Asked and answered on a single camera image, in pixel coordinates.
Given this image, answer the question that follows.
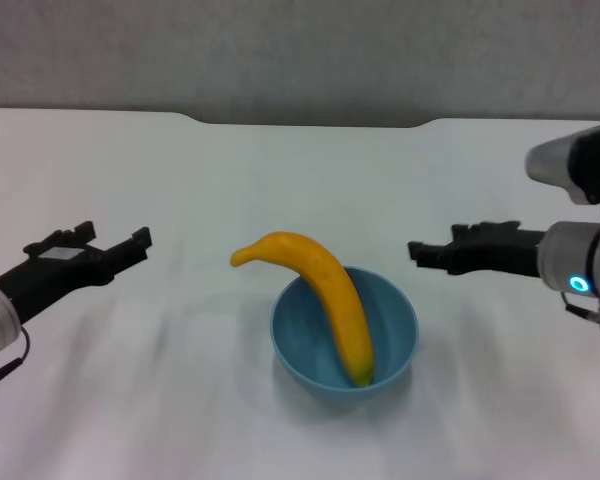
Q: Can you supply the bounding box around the left wrist cable with plug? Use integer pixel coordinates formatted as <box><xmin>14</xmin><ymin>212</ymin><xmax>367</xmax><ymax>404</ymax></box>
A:
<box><xmin>0</xmin><ymin>327</ymin><xmax>32</xmax><ymax>402</ymax></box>

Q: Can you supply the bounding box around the yellow banana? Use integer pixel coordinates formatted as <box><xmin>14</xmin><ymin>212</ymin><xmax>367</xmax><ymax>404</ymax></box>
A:
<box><xmin>229</xmin><ymin>230</ymin><xmax>376</xmax><ymax>389</ymax></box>

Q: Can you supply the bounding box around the blue plastic bowl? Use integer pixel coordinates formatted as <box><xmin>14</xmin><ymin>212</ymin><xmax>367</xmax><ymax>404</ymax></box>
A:
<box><xmin>271</xmin><ymin>265</ymin><xmax>420</xmax><ymax>404</ymax></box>

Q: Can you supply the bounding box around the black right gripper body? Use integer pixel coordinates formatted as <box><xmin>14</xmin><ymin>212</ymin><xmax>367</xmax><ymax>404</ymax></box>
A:
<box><xmin>447</xmin><ymin>228</ymin><xmax>547</xmax><ymax>279</ymax></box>

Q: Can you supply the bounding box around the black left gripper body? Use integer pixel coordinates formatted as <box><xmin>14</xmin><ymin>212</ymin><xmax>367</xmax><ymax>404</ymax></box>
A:
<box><xmin>0</xmin><ymin>246</ymin><xmax>117</xmax><ymax>326</ymax></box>

